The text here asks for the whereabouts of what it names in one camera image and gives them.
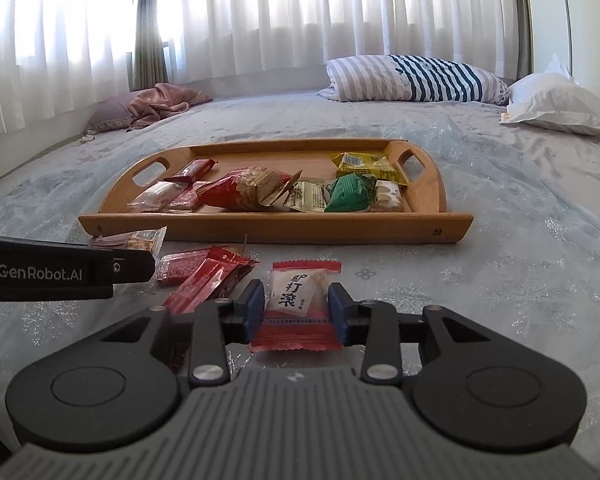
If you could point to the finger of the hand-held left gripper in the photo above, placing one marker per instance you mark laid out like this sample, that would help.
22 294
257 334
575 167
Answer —
130 266

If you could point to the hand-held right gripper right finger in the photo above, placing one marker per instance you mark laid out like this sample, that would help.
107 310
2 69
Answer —
336 311

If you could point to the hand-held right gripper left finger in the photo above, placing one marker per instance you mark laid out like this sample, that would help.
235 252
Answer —
255 311

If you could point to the brown cracker packet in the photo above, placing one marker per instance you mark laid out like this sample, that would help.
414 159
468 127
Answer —
137 241

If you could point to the red and white candy packet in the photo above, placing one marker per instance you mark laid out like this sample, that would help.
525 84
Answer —
295 295

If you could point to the clear white cake packet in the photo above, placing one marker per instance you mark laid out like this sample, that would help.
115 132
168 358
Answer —
152 195

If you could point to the red caramel biscuit packet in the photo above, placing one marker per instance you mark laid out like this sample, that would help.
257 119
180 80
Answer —
185 201

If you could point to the red wafer packet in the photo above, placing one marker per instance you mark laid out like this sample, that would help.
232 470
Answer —
195 170

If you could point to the small gold snack packet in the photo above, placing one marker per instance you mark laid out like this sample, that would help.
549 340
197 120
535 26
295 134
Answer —
307 195

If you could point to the white nougat packet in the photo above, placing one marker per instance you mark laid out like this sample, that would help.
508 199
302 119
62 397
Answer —
390 197

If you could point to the yellow snack packet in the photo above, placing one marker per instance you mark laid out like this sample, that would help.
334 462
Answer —
365 165

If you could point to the brown and red snack packet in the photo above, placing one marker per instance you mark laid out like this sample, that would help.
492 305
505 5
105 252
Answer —
234 285

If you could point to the flat red snack packet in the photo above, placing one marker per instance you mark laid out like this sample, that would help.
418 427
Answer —
180 266

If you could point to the long red snack packet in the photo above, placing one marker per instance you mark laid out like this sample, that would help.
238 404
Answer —
205 280

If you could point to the green snack packet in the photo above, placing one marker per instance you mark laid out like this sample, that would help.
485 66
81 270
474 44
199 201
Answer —
350 192

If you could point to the red peanut snack packet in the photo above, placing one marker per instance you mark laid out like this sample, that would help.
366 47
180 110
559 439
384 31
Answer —
235 190

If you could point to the small grey object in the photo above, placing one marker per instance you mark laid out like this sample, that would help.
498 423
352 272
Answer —
88 136

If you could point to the purple pillow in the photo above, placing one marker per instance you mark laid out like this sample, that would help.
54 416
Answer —
107 112

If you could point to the pink crumpled cloth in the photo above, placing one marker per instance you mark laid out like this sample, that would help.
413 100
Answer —
165 102

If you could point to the striped pillow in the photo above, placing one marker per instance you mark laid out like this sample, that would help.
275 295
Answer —
410 80

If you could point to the green curtain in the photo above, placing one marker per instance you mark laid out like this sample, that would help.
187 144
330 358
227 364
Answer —
150 20
524 10

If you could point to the white pillow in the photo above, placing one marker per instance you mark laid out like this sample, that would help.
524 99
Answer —
555 102

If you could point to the white sheer curtain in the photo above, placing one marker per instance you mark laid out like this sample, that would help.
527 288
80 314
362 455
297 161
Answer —
305 10

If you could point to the white wardrobe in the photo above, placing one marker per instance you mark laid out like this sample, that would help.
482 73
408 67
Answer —
580 10

